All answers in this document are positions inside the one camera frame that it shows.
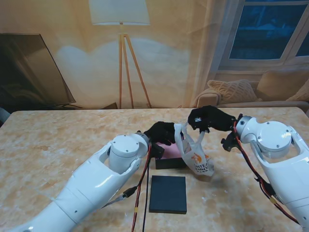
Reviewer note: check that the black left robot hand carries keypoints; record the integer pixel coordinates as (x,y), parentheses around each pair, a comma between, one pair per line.
(161,131)

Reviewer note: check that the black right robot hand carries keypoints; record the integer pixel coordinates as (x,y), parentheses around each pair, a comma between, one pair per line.
(214,118)

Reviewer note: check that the white plastic bag orange logo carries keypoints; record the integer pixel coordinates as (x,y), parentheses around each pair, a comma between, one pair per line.
(200,162)

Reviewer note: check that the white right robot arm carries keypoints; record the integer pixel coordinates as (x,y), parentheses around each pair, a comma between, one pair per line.
(277,149)

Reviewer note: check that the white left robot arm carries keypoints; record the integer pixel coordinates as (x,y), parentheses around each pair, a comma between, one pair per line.
(96,174)

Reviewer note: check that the black gift box pink inside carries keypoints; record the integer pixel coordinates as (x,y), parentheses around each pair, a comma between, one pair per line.
(171,163)

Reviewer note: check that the black gift box lid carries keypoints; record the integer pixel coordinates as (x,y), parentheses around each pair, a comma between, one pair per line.
(167,194)

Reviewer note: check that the beige knitted cushion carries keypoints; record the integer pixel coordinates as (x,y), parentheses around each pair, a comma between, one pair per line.
(234,90)
(301,95)

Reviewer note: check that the beige sofa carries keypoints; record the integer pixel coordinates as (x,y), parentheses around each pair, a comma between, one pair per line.
(265,104)

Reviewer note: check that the plain tan cushion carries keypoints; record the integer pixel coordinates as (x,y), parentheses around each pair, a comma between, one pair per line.
(277,82)

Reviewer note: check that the white framed window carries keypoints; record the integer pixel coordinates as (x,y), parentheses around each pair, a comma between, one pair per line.
(260,31)

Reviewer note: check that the white shade tripod floor lamp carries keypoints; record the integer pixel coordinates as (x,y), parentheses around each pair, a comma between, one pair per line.
(119,12)

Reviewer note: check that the dark flat television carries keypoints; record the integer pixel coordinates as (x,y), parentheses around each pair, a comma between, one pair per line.
(24,72)

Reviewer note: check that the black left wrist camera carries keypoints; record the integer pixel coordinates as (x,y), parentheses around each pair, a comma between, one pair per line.
(157,151)

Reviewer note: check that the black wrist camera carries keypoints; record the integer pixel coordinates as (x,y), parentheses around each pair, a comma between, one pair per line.
(229,142)
(157,151)

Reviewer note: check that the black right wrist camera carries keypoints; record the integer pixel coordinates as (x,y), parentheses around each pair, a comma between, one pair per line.
(229,142)

